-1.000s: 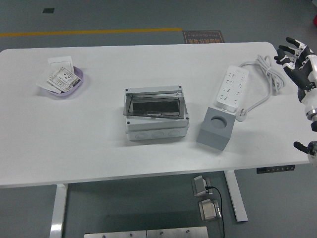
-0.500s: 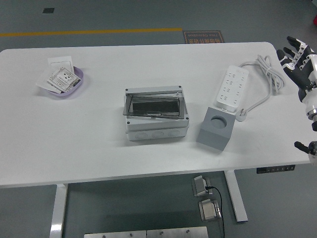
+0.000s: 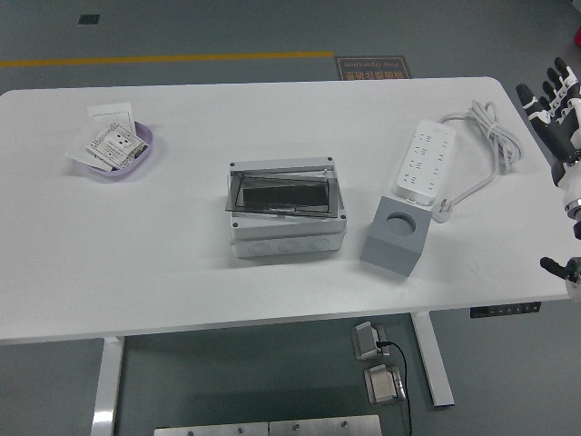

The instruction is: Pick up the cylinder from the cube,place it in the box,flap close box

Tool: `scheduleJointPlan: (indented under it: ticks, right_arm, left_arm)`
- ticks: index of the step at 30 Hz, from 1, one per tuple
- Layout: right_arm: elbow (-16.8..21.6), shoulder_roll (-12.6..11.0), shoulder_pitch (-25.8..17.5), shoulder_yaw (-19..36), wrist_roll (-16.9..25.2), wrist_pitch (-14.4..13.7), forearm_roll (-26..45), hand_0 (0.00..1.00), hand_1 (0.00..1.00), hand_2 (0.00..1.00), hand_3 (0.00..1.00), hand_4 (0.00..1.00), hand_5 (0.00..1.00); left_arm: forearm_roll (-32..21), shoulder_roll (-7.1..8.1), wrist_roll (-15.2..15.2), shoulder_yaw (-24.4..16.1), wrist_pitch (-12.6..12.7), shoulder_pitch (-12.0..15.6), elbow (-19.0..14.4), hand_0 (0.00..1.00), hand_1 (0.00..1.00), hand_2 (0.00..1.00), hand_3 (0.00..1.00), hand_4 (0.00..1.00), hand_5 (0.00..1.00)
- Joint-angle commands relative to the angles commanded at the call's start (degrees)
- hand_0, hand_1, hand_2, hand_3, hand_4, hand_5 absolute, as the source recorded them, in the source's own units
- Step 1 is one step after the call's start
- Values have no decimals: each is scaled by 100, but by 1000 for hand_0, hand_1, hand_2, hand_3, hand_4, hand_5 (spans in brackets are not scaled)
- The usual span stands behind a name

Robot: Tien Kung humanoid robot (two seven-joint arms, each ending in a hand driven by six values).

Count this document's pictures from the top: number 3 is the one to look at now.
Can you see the silver foot pedal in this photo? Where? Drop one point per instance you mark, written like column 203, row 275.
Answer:
column 383, row 386
column 365, row 340

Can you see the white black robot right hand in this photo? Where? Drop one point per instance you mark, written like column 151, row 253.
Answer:
column 560, row 136

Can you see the white flat cover plate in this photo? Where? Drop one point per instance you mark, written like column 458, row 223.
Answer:
column 78, row 150

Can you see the white power strip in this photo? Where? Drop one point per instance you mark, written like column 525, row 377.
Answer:
column 422, row 154

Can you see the red object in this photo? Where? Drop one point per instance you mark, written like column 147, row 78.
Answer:
column 577, row 37

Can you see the black table control panel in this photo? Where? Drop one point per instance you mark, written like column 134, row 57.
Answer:
column 490, row 311

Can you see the grey plastic junction box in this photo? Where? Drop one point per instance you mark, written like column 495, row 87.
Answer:
column 286, row 245

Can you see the dark square floor hatch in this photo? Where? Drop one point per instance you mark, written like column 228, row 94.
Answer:
column 88, row 19

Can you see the plain white switch plate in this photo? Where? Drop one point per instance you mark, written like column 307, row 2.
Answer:
column 109, row 114

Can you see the grey cube with round hole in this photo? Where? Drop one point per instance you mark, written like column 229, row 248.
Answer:
column 386, row 254

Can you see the white table leg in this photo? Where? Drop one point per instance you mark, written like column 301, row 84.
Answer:
column 433, row 363
column 106, row 386

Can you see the transparent grey box lid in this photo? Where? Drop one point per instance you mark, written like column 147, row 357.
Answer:
column 281, row 193

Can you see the grey metal base plate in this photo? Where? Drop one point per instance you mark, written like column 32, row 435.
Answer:
column 209, row 430
column 324, row 427

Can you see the brown floor sign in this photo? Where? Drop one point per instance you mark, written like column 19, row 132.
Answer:
column 372, row 68

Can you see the white socket panel with print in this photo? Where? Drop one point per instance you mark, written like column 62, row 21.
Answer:
column 117, row 145

